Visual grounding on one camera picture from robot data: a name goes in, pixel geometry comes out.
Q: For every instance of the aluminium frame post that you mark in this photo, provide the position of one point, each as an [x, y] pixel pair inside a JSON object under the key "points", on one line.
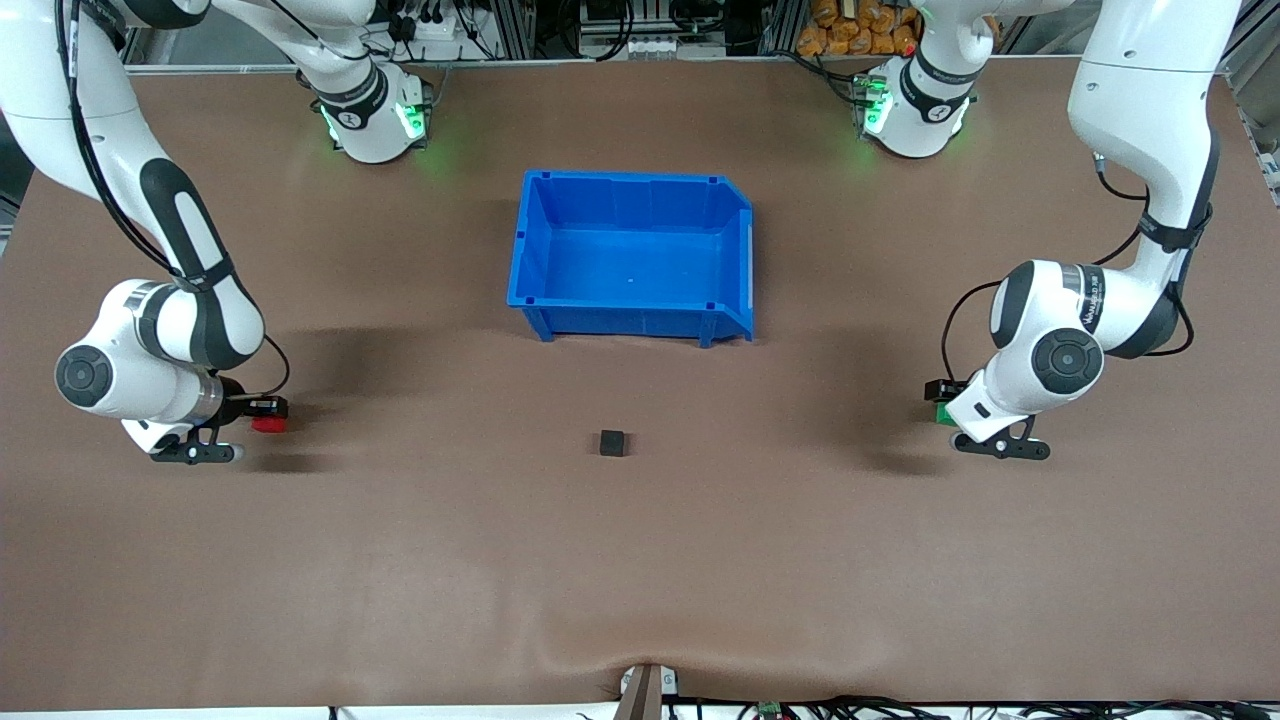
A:
{"points": [[785, 25], [515, 30]]}

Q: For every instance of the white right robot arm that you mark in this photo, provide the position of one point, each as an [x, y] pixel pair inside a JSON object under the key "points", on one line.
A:
{"points": [[60, 100]]}

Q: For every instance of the white connector strip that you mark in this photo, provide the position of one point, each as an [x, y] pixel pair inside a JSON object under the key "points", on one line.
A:
{"points": [[650, 46]]}

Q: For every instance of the black cube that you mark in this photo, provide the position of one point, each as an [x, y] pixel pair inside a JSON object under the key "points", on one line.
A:
{"points": [[612, 443]]}

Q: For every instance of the blue plastic storage bin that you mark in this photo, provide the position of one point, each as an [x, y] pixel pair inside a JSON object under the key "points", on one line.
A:
{"points": [[630, 270]]}

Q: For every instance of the white power strip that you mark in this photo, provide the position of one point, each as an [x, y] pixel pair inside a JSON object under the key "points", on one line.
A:
{"points": [[430, 25]]}

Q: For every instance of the table cover cloth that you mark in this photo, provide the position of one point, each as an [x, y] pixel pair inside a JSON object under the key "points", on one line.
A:
{"points": [[640, 560]]}

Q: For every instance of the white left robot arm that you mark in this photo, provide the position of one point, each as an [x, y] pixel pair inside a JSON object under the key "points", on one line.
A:
{"points": [[1140, 100]]}

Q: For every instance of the aluminium frame profile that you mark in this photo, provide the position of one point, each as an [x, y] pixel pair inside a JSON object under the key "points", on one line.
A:
{"points": [[1262, 120]]}

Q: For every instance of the red cube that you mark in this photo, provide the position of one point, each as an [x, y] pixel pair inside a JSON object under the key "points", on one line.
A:
{"points": [[268, 426]]}

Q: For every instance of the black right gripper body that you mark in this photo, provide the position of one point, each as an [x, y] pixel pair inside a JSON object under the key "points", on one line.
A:
{"points": [[238, 408]]}

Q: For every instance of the green cube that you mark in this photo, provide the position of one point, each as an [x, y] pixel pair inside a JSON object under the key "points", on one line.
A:
{"points": [[944, 413]]}

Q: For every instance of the orange snack bags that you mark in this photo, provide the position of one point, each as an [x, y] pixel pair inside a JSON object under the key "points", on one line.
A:
{"points": [[860, 30]]}

